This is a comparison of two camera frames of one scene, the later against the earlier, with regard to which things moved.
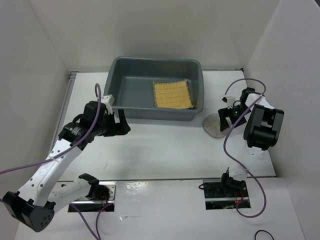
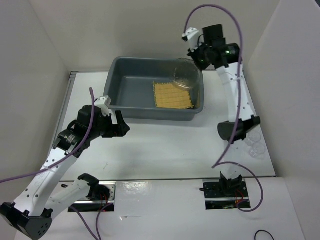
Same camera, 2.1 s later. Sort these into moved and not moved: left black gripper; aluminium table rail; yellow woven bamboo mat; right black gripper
Moved: right black gripper
Not moved: aluminium table rail; yellow woven bamboo mat; left black gripper
